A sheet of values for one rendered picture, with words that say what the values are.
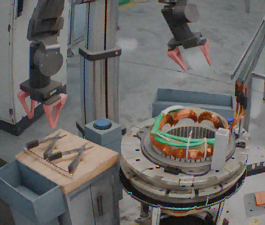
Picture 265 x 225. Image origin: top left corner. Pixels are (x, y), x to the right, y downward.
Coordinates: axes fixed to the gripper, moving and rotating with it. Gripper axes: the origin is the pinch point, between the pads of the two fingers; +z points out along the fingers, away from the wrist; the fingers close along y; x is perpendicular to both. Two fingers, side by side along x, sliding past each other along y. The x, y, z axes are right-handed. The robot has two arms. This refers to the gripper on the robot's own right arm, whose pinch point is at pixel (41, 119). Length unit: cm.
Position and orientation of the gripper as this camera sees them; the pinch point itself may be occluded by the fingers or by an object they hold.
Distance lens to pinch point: 113.1
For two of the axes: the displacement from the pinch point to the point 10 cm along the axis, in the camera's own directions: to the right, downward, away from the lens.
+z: -0.1, 9.0, 4.4
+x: 5.6, -3.6, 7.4
